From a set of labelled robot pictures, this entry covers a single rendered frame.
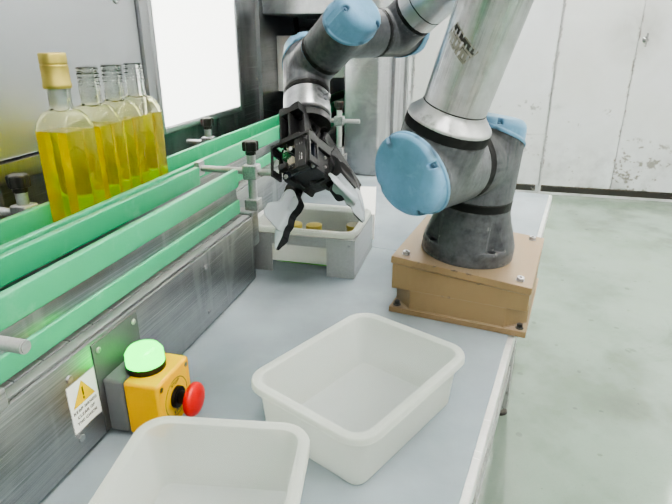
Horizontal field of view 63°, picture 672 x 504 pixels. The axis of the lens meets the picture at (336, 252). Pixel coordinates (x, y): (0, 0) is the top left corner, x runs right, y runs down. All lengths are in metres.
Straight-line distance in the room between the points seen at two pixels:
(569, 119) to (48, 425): 4.27
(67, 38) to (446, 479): 0.87
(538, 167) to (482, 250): 3.75
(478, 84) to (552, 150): 3.90
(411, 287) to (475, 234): 0.13
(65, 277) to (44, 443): 0.16
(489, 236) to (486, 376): 0.23
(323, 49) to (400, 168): 0.24
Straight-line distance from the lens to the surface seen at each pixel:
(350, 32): 0.85
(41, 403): 0.62
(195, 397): 0.67
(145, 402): 0.67
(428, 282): 0.89
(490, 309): 0.89
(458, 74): 0.71
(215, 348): 0.85
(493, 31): 0.70
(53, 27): 1.04
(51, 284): 0.62
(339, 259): 1.04
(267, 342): 0.85
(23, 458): 0.62
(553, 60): 4.52
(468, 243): 0.88
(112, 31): 1.16
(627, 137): 4.67
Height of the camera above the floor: 1.18
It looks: 22 degrees down
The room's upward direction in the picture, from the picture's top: straight up
